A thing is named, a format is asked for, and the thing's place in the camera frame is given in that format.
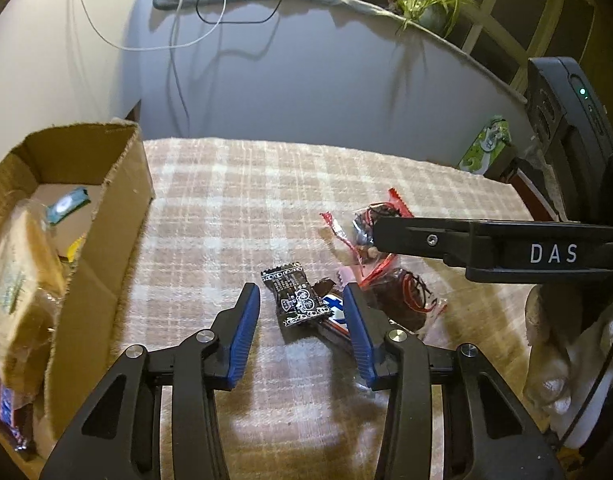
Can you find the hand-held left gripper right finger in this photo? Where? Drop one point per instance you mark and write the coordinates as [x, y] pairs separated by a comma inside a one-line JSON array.
[[359, 335]]

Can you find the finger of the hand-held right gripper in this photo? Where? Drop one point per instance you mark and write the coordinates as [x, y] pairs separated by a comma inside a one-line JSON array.
[[416, 237]]

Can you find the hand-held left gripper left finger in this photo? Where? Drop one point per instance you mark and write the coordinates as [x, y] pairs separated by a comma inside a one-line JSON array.
[[244, 335]]

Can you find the blue white candy bar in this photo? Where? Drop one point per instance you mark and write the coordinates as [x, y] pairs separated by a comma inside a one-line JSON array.
[[331, 305]]

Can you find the red clear snack packet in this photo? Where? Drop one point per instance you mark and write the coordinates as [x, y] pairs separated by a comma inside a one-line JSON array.
[[406, 300], [361, 225]]

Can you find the black patterned snack packet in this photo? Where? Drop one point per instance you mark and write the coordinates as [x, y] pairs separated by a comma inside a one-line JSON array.
[[296, 295]]

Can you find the cardboard box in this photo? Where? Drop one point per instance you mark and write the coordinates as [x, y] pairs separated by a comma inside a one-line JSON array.
[[116, 200]]

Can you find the yellow snack packet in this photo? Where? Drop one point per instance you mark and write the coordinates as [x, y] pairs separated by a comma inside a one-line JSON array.
[[76, 249]]

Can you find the teal snack packet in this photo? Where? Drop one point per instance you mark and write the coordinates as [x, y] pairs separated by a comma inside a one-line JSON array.
[[66, 205]]

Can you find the clear bread packet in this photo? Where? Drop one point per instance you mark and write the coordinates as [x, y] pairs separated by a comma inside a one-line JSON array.
[[21, 280]]

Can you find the brown chocolate bar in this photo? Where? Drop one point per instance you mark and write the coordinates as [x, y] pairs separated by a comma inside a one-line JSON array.
[[11, 415]]

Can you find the red storage box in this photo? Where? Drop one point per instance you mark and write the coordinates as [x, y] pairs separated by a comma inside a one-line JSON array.
[[528, 180]]

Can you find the green tissue box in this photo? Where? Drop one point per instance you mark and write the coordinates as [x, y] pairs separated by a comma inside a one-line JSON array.
[[486, 145]]

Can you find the plaid tablecloth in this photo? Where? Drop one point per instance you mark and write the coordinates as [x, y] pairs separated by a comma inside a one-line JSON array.
[[236, 200]]

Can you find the window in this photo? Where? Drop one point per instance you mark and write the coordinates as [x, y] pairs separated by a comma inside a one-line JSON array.
[[536, 20]]

